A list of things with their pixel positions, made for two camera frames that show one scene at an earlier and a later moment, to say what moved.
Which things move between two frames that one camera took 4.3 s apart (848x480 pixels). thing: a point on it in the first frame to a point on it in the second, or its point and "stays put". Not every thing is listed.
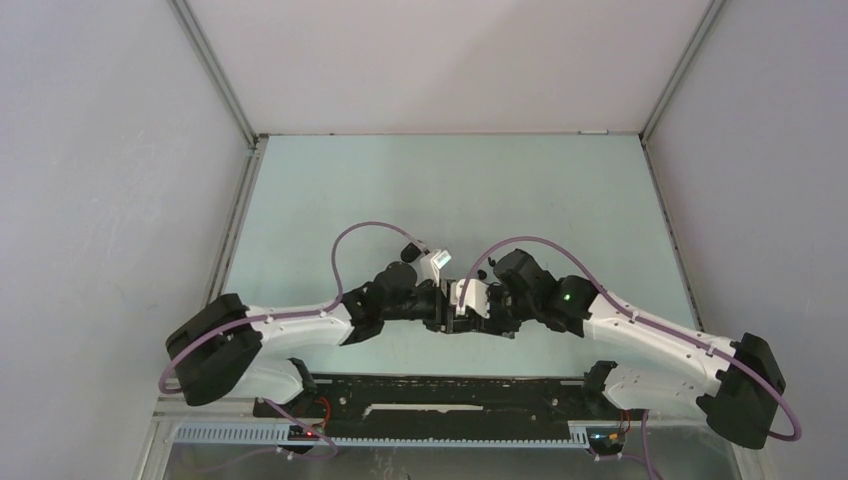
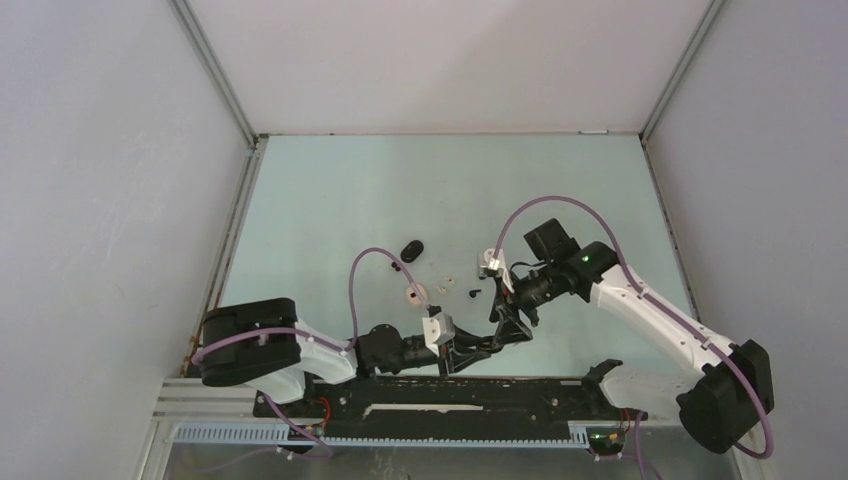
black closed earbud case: [410, 253] stays put
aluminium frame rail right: [644, 135] stays put
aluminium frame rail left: [250, 171] stays put
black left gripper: [442, 317] to [463, 351]
